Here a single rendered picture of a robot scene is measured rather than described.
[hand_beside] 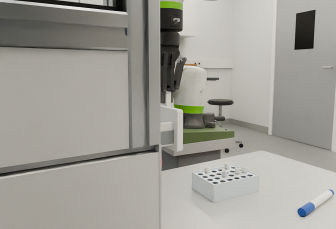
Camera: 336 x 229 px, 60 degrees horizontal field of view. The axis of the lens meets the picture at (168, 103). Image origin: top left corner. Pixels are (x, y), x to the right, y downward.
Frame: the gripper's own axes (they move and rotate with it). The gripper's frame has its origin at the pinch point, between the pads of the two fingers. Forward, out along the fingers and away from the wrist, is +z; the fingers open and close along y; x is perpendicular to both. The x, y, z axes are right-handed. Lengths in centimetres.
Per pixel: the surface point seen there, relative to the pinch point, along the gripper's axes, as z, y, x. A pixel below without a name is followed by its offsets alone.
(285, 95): 27, 326, 205
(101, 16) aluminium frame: -15, -33, -44
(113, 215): 6, -33, -44
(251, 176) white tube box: 13.4, 4.3, -29.4
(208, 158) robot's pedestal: 25.4, 28.8, 15.7
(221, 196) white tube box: 16.2, -3.8, -28.9
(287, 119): 63, 326, 199
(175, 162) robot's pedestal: 25.6, 15.3, 19.0
